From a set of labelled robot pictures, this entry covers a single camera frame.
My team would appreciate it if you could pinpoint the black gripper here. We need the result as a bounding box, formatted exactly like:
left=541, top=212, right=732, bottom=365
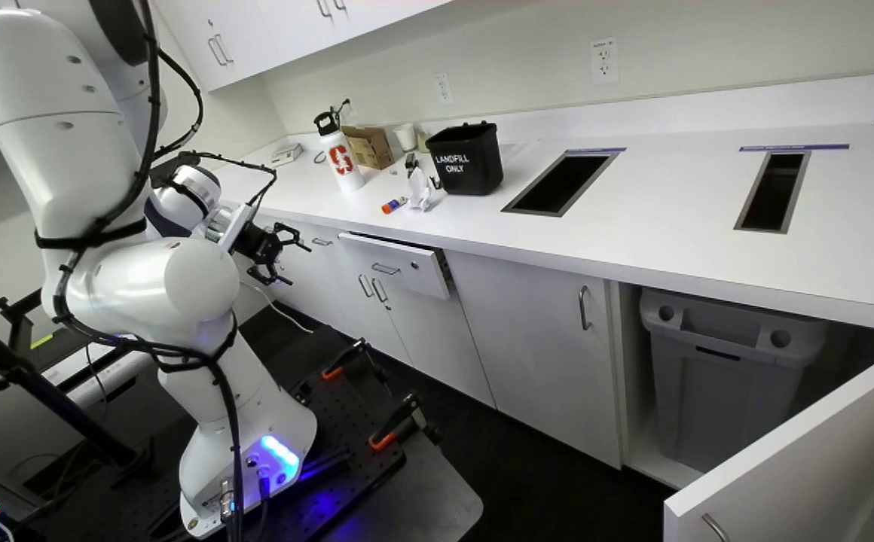
left=233, top=222, right=311, bottom=285

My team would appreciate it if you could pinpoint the white drawer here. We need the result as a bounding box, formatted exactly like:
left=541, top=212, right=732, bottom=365
left=339, top=231, right=450, bottom=301
left=276, top=222, right=333, bottom=271

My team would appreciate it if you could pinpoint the metal drawer handle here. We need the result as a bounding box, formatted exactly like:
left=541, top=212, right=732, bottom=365
left=371, top=263, right=402, bottom=278

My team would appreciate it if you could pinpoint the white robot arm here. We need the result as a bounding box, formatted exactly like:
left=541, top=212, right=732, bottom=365
left=0, top=0, right=316, bottom=540

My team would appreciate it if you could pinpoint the white open cabinet door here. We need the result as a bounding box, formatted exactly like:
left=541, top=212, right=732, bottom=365
left=663, top=365, right=874, bottom=542

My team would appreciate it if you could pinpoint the orange blue marker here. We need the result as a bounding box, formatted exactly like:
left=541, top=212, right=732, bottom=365
left=380, top=196, right=406, bottom=214

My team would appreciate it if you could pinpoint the orange black left clamp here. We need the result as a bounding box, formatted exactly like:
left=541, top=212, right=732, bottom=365
left=319, top=337, right=368, bottom=382

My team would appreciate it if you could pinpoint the orange black clamp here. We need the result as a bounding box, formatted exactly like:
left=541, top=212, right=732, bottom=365
left=319, top=337, right=368, bottom=382
left=368, top=395, right=425, bottom=456

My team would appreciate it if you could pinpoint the white red water bottle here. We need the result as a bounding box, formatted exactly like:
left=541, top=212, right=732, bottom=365
left=312, top=107, right=361, bottom=194

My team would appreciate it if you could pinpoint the brown cardboard box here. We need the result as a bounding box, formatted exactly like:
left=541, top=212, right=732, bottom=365
left=344, top=128, right=395, bottom=169

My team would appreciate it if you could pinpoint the clear plastic bottle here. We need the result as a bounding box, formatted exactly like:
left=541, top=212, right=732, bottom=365
left=404, top=155, right=431, bottom=212

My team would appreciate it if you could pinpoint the white upper cabinet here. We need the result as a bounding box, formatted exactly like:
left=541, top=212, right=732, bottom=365
left=155, top=0, right=450, bottom=91

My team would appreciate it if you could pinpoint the black landfill bin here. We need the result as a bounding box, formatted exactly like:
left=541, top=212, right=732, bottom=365
left=425, top=122, right=502, bottom=196

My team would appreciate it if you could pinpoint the orange black right clamp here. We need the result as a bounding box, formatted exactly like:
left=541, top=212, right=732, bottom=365
left=368, top=395, right=425, bottom=456

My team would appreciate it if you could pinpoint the black tripod stand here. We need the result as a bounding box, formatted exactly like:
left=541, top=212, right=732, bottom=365
left=0, top=289, right=139, bottom=477

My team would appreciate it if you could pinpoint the grey trash container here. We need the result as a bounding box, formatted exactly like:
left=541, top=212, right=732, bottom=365
left=640, top=289, right=831, bottom=469

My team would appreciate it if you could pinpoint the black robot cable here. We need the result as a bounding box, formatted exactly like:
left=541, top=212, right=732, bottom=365
left=33, top=0, right=279, bottom=542

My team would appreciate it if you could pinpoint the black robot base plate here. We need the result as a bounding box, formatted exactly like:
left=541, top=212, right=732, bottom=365
left=177, top=339, right=486, bottom=542

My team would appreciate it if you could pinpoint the metal cabinet door handle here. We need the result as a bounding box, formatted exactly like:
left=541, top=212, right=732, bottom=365
left=575, top=285, right=594, bottom=332

